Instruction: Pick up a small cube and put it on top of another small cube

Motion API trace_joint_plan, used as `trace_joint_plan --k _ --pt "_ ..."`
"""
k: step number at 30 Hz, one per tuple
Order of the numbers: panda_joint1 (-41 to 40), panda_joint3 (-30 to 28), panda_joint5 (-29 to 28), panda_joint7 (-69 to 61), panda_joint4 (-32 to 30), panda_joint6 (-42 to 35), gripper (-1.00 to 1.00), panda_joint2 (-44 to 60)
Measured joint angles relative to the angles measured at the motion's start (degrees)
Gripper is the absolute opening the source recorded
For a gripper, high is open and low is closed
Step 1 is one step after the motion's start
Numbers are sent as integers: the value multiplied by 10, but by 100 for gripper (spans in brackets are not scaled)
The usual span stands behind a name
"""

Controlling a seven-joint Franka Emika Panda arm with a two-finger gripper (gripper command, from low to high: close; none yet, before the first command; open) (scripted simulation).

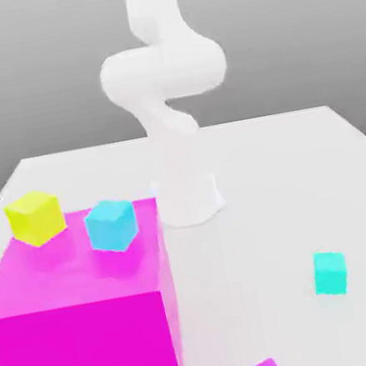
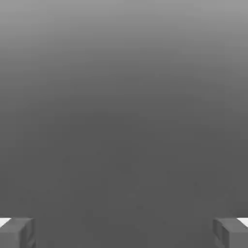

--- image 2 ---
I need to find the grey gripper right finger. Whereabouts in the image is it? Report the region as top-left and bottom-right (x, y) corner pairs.
(212, 217), (248, 248)

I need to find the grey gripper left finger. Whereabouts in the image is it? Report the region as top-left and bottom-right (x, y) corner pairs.
(0, 217), (36, 248)

